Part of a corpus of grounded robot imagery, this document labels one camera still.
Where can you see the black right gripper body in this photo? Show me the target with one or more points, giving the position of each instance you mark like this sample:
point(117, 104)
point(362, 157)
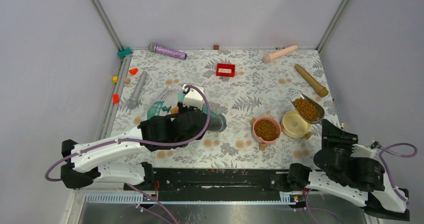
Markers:
point(342, 142)

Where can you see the grey plastic scoop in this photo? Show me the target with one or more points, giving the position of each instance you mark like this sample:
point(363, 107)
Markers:
point(318, 107)

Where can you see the green dog food bag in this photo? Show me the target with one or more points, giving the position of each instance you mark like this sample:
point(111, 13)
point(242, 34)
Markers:
point(173, 101)

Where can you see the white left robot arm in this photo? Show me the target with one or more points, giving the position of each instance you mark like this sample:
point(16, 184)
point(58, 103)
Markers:
point(85, 164)

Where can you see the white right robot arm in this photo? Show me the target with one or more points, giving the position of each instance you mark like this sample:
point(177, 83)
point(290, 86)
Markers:
point(338, 160)

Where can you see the yellow pet bowl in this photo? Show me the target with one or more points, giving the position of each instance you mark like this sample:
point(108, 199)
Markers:
point(294, 126)

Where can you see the pink pet bowl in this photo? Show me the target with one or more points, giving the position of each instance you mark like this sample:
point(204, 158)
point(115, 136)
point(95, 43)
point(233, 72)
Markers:
point(258, 139)

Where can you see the brown kibble in scoop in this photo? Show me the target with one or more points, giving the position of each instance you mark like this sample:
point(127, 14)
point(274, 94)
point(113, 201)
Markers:
point(307, 110)

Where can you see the brown wooden rolling pin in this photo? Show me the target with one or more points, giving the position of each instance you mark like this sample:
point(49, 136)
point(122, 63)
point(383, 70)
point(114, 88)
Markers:
point(319, 89)

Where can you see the brown kibble in pink bowl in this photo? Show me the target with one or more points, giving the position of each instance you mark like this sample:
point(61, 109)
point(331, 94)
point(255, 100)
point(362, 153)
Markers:
point(266, 130)

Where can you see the floral table mat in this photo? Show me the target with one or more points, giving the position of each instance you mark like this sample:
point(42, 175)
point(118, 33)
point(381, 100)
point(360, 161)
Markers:
point(257, 89)

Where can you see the pink toy stick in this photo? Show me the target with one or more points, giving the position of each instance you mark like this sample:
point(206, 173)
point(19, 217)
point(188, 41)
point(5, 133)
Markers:
point(267, 58)

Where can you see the red square toy block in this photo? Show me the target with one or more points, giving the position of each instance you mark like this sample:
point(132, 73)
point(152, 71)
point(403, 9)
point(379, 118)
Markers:
point(225, 70)

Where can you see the grey cylinder tool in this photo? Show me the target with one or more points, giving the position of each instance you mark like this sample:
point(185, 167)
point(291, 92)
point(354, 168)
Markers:
point(133, 101)

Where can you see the purple glitter microphone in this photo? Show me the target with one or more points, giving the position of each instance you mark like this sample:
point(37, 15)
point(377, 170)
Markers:
point(153, 47)

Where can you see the orange toy block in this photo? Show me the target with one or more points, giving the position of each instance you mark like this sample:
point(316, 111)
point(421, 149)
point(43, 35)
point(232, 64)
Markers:
point(115, 98)

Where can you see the yellow toy block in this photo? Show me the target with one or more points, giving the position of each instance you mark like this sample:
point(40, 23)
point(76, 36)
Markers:
point(115, 79)

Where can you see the teal clip in corner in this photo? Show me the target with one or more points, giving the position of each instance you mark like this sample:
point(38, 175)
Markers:
point(125, 52)

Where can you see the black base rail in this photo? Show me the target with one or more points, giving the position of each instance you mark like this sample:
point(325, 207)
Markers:
point(222, 185)

